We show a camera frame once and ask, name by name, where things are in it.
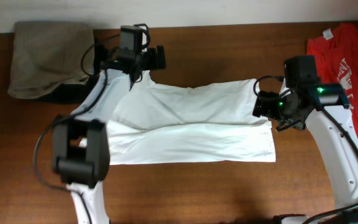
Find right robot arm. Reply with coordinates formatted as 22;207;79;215
254;83;358;223

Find red printed t-shirt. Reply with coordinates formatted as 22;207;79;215
306;23;358;137

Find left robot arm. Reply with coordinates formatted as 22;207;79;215
52;45;166;223

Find folded khaki shorts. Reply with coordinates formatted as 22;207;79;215
7;21;94;100

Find folded black garment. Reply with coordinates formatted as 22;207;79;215
35;39;108;105

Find white printed t-shirt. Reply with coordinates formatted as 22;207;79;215
79;70;277;166

